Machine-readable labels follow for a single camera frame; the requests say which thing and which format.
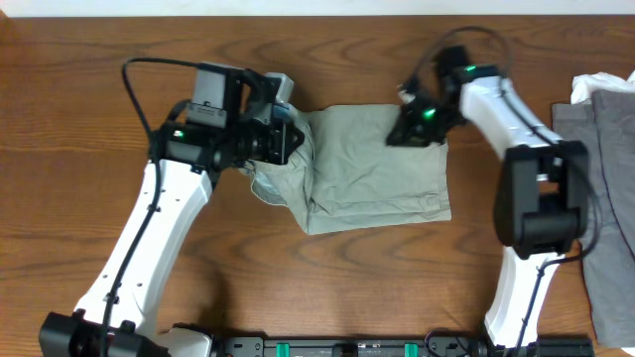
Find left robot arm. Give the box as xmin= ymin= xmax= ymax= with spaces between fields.
xmin=39 ymin=101 xmax=305 ymax=356

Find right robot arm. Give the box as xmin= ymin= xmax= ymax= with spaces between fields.
xmin=386 ymin=46 xmax=590 ymax=356

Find white crumpled cloth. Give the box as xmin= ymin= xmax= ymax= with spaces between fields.
xmin=571 ymin=72 xmax=634 ymax=104

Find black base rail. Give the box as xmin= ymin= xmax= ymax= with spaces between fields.
xmin=168 ymin=324 xmax=594 ymax=357

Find grey folded garment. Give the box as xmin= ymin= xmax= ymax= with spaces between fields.
xmin=552 ymin=90 xmax=634 ymax=348

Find khaki green shorts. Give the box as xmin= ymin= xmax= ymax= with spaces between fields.
xmin=242 ymin=104 xmax=451 ymax=235

